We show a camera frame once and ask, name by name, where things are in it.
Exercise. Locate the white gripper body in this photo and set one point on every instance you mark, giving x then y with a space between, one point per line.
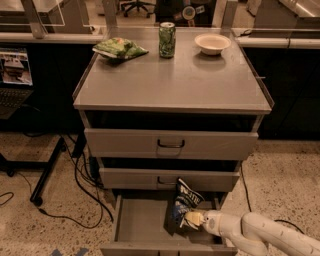
212 222

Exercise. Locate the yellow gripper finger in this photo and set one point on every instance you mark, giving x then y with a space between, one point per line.
194 219

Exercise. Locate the blue chip bag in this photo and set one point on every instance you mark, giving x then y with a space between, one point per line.
185 200

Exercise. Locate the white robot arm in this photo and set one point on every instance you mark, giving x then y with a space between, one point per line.
252 233

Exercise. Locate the bottom grey drawer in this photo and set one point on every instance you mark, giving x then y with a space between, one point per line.
143 226

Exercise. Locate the grey drawer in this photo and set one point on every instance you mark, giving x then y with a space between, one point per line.
194 145
156 179
143 226

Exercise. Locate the middle grey drawer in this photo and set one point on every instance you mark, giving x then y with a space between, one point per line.
156 179

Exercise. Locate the grey metal drawer cabinet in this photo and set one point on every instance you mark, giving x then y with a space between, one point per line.
189 92

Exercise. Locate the top grey drawer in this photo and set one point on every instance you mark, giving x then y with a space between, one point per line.
194 145

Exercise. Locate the green chip bag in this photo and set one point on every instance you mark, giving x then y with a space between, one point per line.
119 48

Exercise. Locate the white bowl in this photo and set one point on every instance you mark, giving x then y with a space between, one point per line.
212 44

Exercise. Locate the green soda can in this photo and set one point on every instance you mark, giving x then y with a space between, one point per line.
167 39

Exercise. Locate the black laptop stand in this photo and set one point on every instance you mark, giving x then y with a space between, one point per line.
10 167

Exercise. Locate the open laptop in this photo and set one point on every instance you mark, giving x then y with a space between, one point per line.
16 83

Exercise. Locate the black office chair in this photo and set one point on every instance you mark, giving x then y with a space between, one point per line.
138 4

